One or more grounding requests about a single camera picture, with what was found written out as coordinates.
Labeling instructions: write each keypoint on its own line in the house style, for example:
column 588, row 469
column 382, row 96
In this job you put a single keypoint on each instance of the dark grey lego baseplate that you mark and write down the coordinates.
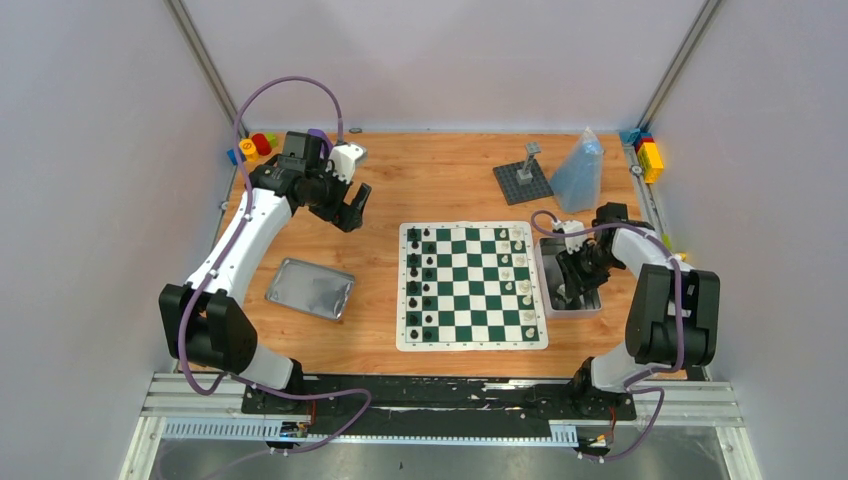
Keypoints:
column 516, row 191

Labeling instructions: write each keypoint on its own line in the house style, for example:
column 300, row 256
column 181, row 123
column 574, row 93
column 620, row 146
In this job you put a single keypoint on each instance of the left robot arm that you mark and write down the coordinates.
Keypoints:
column 203, row 317

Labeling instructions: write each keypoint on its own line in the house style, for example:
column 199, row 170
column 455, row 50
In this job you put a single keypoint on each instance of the blue plastic bag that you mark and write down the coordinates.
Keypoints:
column 576, row 183

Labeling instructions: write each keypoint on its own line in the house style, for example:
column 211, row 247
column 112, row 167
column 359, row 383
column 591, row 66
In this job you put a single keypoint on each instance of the green wooden block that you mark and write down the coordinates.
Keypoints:
column 272, row 140

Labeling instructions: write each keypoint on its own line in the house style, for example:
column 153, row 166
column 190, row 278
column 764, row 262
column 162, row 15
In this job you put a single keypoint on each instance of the silver tin lid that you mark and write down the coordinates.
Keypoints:
column 310, row 288

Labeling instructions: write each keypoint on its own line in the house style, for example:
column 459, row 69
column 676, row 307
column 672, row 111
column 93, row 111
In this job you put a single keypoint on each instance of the yellow wooden cylinder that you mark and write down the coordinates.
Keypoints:
column 248, row 150

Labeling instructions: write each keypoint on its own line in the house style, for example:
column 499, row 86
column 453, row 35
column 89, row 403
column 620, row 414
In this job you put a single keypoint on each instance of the purple metronome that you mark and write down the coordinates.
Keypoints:
column 326, row 144

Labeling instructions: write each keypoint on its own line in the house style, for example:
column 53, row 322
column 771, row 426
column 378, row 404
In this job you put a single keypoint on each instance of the grey lego tower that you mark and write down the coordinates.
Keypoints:
column 524, row 173

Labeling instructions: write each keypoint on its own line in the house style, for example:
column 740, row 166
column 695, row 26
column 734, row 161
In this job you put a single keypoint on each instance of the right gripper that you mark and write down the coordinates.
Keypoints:
column 575, row 281

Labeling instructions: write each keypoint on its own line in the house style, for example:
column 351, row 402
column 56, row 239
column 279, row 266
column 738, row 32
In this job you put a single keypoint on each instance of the colourful lego brick stack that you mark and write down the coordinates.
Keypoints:
column 647, row 152

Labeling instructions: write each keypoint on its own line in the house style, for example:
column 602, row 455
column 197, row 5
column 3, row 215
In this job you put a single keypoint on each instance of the red wooden cylinder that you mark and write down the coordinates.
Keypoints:
column 262, row 144

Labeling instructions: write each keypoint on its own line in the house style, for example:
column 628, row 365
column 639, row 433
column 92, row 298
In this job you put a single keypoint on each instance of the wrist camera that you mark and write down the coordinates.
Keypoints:
column 574, row 235
column 345, row 159

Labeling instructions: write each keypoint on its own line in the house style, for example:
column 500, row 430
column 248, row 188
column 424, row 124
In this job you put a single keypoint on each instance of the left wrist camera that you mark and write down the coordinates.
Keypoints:
column 345, row 159

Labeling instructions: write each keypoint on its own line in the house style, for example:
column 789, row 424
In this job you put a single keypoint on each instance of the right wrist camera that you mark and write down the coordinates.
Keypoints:
column 574, row 235

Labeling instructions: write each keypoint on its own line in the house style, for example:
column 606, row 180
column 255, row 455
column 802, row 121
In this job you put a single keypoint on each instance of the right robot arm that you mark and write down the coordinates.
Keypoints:
column 673, row 317

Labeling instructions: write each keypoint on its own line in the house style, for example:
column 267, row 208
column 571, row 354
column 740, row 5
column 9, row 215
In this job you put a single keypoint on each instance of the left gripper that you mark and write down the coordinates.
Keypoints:
column 345, row 207

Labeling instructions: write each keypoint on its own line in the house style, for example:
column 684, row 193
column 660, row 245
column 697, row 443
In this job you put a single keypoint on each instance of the silver metal tin box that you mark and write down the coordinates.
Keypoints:
column 551, row 279

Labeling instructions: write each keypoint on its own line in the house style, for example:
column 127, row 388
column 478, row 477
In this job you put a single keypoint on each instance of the green white chess board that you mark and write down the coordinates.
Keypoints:
column 468, row 286

